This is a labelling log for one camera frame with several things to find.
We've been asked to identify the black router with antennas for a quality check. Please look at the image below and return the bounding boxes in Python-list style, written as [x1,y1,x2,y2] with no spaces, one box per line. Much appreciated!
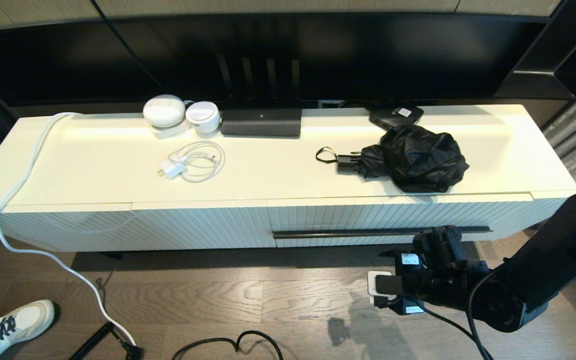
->
[216,52,303,138]

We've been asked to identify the white charger with coiled cable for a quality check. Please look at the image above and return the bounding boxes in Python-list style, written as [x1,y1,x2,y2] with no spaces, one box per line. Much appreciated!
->
[157,140,226,184]

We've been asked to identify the black set-top box with label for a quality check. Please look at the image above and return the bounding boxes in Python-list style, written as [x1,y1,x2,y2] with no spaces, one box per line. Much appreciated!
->
[368,102,425,131]

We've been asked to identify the black shelf unit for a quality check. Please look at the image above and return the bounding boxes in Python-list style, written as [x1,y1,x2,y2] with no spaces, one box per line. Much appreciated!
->
[493,0,576,101]

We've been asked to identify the large white dome device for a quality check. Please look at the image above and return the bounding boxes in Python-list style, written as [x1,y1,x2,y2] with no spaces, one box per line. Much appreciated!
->
[142,94,191,140]

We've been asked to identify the black umbrella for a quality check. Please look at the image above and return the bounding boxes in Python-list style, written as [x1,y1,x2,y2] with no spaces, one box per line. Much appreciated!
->
[315,125,470,194]

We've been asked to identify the thin black floor cable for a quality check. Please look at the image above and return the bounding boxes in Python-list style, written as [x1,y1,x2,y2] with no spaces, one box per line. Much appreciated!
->
[170,330,285,360]

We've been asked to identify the small white round device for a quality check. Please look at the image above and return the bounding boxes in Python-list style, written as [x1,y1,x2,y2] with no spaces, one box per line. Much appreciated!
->
[186,101,221,134]

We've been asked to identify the white tv cabinet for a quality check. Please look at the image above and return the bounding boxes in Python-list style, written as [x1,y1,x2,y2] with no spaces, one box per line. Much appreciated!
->
[0,103,576,252]

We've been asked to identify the white sneaker black laces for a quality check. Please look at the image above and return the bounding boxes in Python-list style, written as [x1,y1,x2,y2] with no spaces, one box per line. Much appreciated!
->
[0,299,56,360]

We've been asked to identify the white fluted drawer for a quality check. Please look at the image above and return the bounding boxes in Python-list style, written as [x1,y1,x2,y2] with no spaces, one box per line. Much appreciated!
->
[266,193,535,249]

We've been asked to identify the black coiled cable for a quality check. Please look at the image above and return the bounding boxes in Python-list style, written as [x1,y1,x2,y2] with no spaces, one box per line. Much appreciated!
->
[70,321,144,360]

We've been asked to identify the long black metal rod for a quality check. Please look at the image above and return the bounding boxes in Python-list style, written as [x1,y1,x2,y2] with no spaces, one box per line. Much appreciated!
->
[272,226,492,240]

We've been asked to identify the black television screen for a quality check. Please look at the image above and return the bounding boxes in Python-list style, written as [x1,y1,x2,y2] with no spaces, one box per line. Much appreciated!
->
[0,14,554,108]

